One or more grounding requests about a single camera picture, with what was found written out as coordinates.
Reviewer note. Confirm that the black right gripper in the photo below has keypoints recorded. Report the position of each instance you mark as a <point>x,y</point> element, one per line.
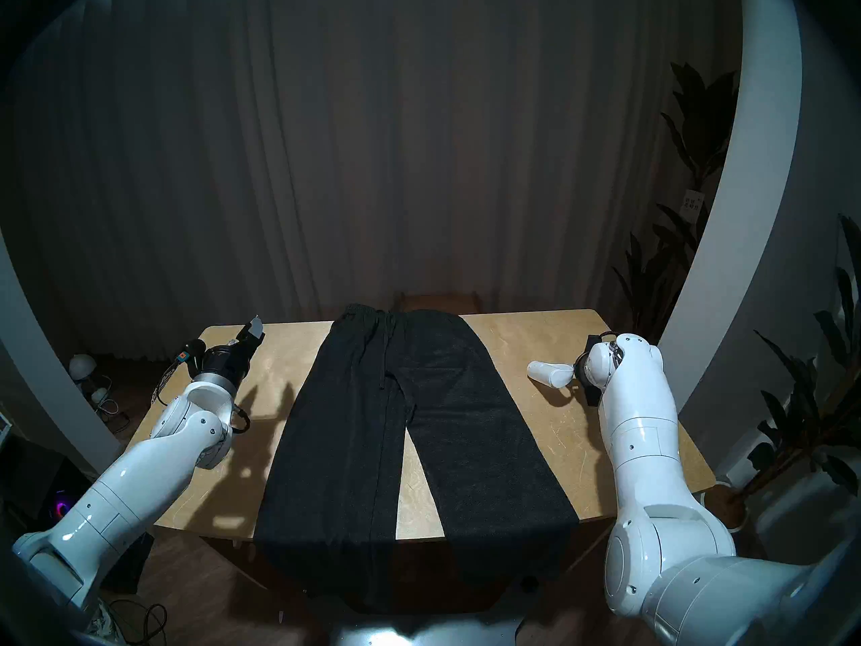
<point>592,394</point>

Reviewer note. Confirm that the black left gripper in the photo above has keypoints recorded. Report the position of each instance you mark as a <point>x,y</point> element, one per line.
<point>225,362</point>

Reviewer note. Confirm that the white lint roller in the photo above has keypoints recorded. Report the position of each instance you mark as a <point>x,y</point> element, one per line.
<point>548,374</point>

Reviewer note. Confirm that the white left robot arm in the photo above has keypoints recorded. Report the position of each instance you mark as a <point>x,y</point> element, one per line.
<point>121,496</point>

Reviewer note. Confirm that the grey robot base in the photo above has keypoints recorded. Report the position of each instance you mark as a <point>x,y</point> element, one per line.
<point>417,632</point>

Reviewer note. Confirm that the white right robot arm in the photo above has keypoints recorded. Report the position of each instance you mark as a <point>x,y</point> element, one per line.
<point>646,449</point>

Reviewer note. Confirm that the wooden table leg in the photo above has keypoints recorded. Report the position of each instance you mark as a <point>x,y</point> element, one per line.
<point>235,562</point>
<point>595,540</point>

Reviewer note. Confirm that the large white mushroom lamp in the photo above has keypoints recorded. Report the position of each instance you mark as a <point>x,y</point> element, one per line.
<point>82,365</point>

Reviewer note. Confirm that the white plant pot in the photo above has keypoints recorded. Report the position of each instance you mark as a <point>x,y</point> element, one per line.
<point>736,517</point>

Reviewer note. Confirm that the long pleated curtain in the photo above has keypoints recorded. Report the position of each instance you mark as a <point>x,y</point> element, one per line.
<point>336,147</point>

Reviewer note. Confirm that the dark leafy potted plant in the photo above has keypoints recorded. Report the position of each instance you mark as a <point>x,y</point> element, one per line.
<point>807,409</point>

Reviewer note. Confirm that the white paper plant tag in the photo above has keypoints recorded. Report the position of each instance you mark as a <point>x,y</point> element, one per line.
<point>693,199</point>

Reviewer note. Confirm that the narrow white arch pillar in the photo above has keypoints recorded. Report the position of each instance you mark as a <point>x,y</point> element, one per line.
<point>40,382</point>

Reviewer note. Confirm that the wide white arch pillar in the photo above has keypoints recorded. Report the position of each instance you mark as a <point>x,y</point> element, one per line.
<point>740,214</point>

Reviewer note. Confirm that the black computer with rgb fans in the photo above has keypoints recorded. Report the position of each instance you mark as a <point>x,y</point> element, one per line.
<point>27,470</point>

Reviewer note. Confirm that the tall tagged leafy plant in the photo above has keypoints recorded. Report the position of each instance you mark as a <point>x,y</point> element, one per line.
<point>699,126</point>

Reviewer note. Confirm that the patterned cloth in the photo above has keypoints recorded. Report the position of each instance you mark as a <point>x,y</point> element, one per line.
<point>102,624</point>

